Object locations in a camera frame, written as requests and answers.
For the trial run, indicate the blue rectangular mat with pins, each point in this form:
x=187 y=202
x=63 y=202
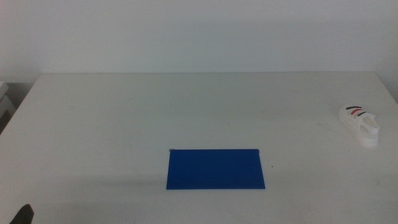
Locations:
x=214 y=169

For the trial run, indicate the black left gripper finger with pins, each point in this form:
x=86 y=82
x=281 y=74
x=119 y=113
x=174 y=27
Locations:
x=24 y=216

